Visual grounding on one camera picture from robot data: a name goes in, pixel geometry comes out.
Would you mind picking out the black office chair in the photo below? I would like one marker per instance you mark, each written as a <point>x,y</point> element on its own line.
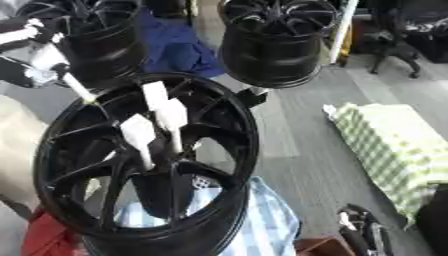
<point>396,40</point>

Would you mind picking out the black spoked wheel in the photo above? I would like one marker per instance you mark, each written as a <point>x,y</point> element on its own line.
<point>230,133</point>

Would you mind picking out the brown box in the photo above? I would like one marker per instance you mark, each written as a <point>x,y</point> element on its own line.
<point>321,247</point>

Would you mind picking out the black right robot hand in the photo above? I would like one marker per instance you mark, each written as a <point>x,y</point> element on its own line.
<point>364,230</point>

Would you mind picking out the black white wheel stand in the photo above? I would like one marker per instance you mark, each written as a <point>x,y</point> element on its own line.
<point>252,96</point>

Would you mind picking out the white pole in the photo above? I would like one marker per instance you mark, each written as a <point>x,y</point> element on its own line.
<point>343,30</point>

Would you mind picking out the white pin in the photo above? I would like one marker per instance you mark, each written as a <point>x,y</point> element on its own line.
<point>168,110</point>
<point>79,88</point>
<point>137,131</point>

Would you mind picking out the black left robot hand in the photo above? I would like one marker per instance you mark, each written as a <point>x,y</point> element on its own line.
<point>17,71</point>

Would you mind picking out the red cloth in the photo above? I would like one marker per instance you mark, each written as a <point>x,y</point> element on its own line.
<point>46,236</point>

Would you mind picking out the green white checked cloth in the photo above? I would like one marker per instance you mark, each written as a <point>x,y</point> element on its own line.
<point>396,150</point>

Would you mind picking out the blue white checked cloth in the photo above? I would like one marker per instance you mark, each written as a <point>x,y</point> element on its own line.
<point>268,223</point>

